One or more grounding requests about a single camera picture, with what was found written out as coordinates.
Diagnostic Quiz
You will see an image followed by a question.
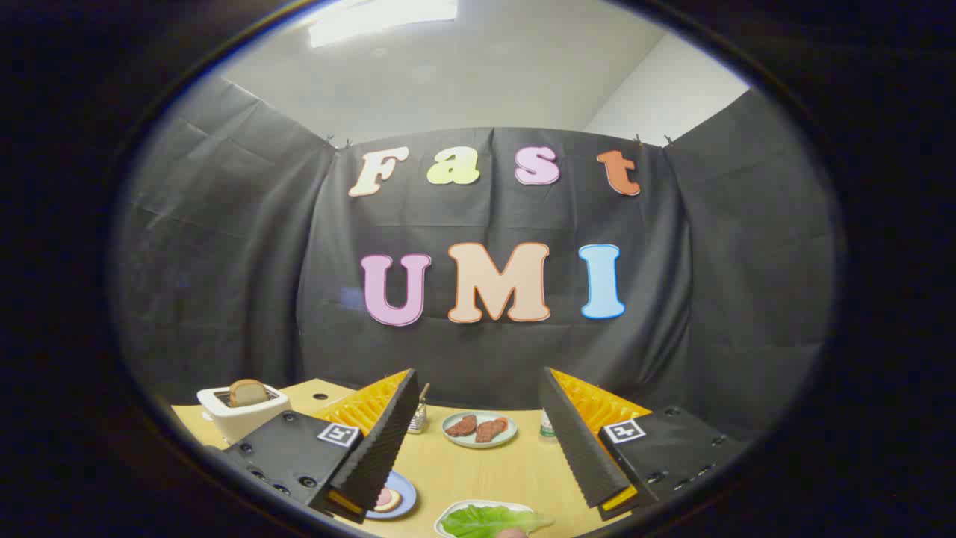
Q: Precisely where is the black backdrop cloth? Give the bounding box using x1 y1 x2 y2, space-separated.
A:
112 75 845 442

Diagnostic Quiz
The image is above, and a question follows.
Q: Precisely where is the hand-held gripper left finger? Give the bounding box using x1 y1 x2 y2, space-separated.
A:
223 368 421 524

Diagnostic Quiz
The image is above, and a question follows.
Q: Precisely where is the white toaster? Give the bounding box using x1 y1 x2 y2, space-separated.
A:
196 383 292 445

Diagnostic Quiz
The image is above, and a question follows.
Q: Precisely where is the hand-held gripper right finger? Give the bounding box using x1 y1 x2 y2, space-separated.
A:
539 366 750 522

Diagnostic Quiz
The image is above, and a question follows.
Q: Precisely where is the green lettuce leaf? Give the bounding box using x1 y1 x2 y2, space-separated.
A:
442 505 555 538

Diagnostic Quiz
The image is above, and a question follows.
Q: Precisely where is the blue plate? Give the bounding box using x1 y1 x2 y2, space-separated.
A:
364 471 418 520

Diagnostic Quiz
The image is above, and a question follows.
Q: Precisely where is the white plate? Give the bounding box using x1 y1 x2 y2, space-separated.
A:
435 499 553 538

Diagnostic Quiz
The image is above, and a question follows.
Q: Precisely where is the pale green plate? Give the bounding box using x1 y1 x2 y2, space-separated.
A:
441 411 518 449

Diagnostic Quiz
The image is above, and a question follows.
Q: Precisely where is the toasted bread slice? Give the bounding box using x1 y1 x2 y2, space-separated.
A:
229 379 268 408

